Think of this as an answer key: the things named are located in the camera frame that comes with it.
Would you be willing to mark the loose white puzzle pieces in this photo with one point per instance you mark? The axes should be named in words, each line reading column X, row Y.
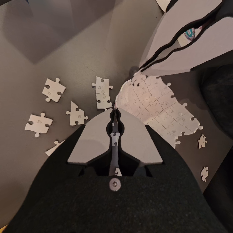
column 103, row 93

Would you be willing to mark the person's dark clothing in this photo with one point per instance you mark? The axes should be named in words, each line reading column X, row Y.
column 218, row 94

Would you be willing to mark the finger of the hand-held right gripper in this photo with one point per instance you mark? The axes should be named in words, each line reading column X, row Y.
column 204, row 51
column 182, row 18

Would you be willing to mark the printed instruction sheet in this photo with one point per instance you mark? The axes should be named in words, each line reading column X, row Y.
column 189, row 34

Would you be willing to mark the white puzzle piece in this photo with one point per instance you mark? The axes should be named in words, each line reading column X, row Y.
column 54, row 90
column 205, row 174
column 76, row 114
column 54, row 148
column 202, row 141
column 38, row 124

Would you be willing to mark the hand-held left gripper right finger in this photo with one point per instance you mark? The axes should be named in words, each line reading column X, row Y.
column 142, row 143

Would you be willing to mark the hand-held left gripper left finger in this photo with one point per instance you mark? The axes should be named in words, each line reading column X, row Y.
column 89, row 143

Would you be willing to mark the partly built white puzzle ball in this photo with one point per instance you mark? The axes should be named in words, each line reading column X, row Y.
column 160, row 105

